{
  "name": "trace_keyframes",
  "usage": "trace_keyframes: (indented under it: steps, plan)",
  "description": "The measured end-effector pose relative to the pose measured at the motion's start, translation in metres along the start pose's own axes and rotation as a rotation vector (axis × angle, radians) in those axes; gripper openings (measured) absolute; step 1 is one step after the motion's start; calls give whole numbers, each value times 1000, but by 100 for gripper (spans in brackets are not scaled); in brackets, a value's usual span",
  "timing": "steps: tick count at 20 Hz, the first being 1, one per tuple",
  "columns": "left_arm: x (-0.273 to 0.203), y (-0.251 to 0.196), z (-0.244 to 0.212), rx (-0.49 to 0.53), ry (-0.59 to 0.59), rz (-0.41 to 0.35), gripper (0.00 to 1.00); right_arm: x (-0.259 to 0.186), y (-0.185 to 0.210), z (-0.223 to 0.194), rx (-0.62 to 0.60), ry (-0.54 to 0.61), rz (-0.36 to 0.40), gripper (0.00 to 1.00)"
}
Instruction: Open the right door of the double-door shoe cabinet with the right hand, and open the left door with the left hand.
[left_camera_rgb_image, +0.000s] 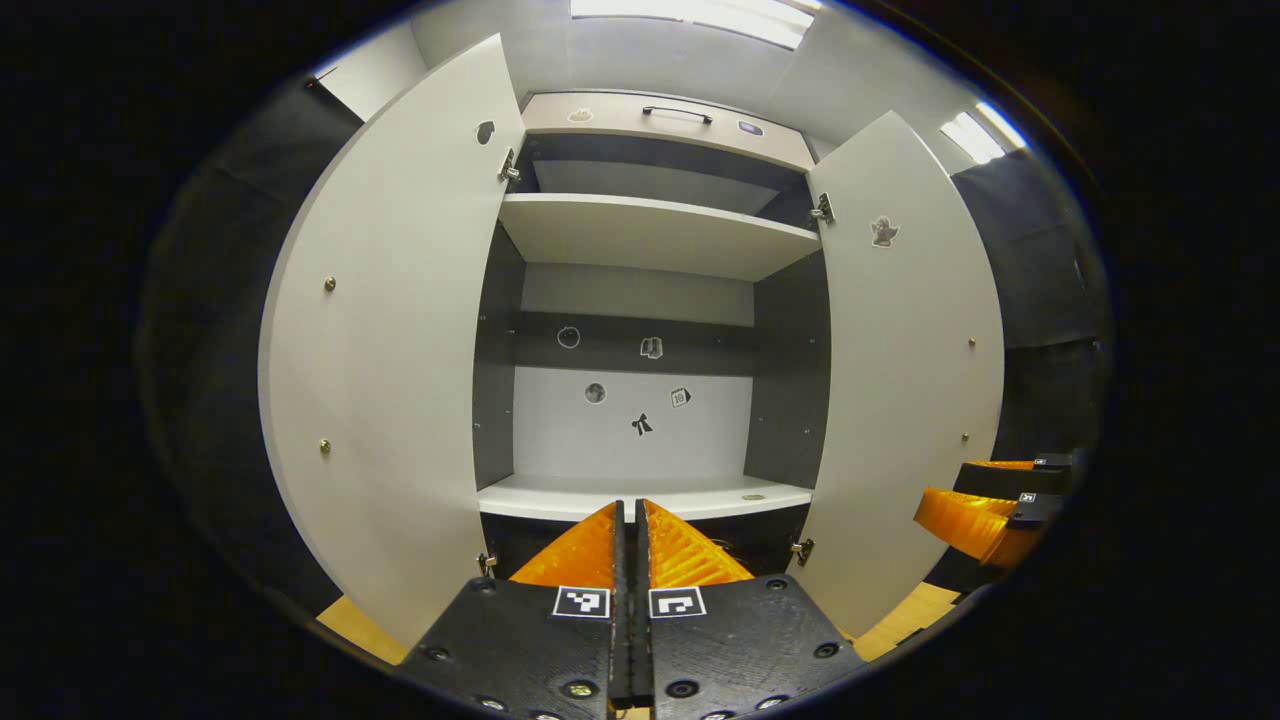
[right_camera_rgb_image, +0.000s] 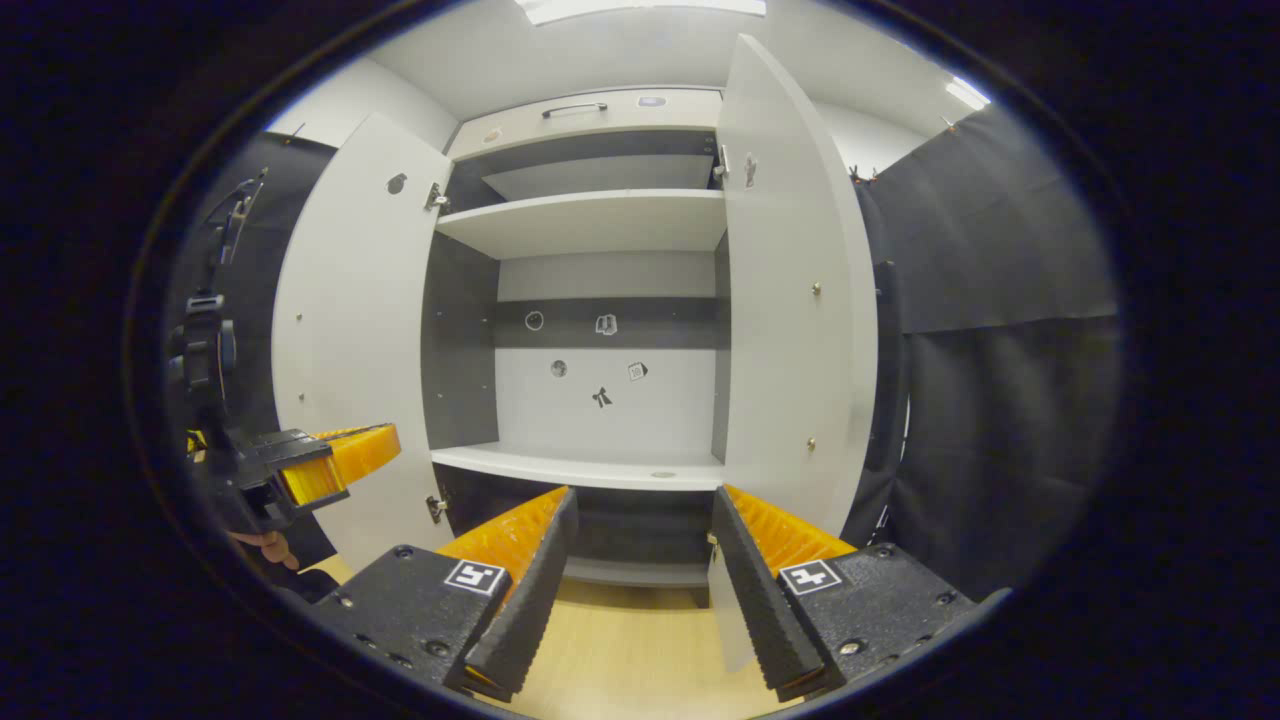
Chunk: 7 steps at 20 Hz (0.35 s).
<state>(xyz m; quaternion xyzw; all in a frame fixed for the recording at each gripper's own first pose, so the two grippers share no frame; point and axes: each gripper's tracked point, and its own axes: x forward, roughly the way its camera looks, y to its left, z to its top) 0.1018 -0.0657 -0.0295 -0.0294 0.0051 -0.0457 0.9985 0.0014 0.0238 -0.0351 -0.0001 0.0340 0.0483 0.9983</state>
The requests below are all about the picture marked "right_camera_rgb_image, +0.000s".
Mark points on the black backdrop cloth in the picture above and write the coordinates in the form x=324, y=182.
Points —
x=256, y=330
x=1000, y=430

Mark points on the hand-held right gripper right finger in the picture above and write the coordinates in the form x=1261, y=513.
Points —
x=765, y=610

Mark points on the white cabinet shelf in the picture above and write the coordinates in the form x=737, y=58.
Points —
x=560, y=468
x=590, y=225

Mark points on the beige cabinet door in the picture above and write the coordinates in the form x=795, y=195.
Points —
x=790, y=350
x=350, y=330

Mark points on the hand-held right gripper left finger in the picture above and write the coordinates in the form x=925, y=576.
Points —
x=535, y=600

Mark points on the beige double-door shoe cabinet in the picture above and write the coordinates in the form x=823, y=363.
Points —
x=560, y=420

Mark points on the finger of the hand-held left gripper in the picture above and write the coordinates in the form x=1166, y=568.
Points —
x=365, y=455
x=312, y=482

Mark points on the large ceiling light panel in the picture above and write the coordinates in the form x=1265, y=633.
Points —
x=640, y=8

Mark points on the small ceiling light panel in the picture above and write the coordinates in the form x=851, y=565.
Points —
x=968, y=94

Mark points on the beige cabinet drawer front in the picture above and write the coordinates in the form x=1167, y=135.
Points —
x=620, y=132

